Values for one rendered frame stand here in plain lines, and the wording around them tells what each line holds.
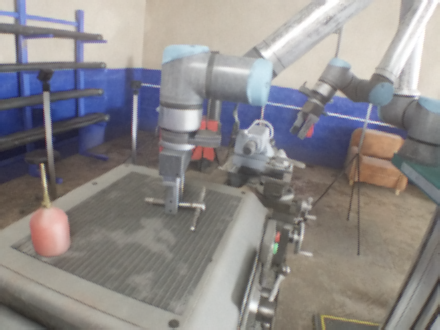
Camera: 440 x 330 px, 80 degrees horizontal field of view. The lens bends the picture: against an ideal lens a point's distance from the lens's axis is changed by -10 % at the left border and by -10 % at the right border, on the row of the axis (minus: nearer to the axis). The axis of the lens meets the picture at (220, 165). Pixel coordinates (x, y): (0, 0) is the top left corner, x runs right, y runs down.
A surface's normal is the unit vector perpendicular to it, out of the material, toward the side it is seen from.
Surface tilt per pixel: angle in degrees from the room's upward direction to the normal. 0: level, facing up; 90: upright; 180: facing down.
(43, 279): 0
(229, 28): 90
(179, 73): 91
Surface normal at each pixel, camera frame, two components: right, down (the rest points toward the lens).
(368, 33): -0.28, 0.30
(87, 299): 0.11, -0.93
